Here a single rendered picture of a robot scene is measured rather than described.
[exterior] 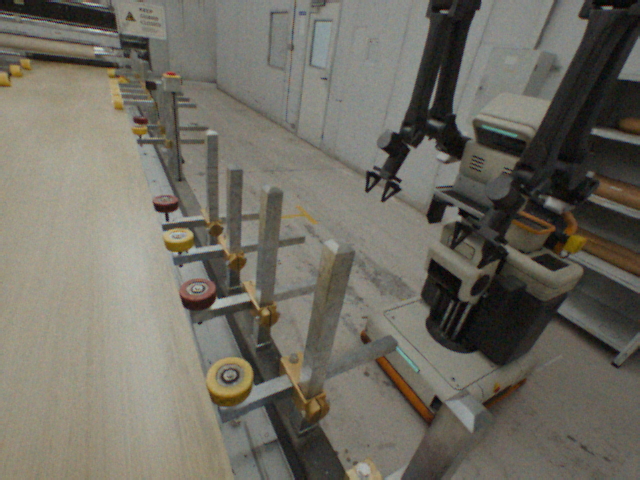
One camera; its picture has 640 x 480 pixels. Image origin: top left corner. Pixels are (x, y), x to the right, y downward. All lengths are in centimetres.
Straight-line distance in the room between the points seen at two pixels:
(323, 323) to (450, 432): 25
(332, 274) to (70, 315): 54
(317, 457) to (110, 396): 41
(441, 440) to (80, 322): 65
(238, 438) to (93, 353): 38
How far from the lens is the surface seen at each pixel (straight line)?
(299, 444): 80
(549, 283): 152
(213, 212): 121
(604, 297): 316
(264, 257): 73
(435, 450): 42
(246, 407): 70
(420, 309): 189
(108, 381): 67
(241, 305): 85
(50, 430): 65
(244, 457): 87
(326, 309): 52
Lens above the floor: 141
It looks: 30 degrees down
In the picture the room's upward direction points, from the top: 10 degrees clockwise
